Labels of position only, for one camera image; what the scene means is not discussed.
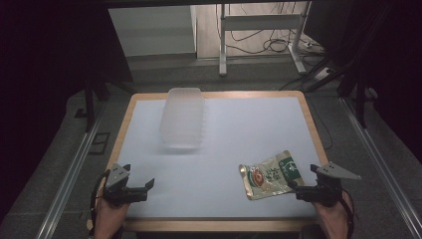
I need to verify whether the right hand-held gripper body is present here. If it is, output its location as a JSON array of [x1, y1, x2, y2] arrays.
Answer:
[[295, 161, 362, 208]]

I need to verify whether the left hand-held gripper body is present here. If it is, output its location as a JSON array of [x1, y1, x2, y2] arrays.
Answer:
[[102, 162, 149, 208]]

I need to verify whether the green and beige snack packet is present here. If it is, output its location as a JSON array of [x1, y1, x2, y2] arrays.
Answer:
[[238, 149, 306, 201]]

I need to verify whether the person's right hand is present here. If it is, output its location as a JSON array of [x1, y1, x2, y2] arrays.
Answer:
[[313, 191, 354, 239]]

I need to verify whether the person's left hand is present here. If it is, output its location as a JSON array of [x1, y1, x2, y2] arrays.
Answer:
[[94, 198, 130, 239]]

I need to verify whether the translucent plastic container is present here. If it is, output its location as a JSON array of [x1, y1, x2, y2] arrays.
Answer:
[[158, 87, 206, 149]]

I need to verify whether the black tripod stand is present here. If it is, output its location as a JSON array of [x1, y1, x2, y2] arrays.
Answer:
[[74, 74, 135, 133], [336, 71, 377, 129]]

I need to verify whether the white power strip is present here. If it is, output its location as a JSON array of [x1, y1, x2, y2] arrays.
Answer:
[[312, 66, 333, 83]]

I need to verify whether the black curtain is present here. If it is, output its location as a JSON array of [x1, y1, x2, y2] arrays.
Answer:
[[303, 0, 422, 163], [0, 0, 134, 223]]

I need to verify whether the white board panel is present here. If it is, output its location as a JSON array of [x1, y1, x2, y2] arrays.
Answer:
[[107, 5, 198, 58]]

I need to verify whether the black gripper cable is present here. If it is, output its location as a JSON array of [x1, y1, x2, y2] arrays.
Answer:
[[89, 169, 111, 237], [337, 188, 356, 239]]

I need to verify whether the black floor frame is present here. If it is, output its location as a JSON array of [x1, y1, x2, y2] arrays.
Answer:
[[88, 131, 111, 156]]

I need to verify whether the thin black floor cable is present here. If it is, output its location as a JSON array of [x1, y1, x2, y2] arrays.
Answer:
[[307, 98, 333, 151]]

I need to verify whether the aluminium floor rail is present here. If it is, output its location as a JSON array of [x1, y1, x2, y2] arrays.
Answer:
[[35, 102, 106, 239], [340, 97, 422, 239]]

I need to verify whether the tangle of black floor cables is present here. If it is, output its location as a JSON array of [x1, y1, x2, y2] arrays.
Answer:
[[228, 3, 324, 57]]

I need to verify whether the white metal desk frame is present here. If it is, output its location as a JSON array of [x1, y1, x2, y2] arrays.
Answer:
[[218, 1, 314, 78]]

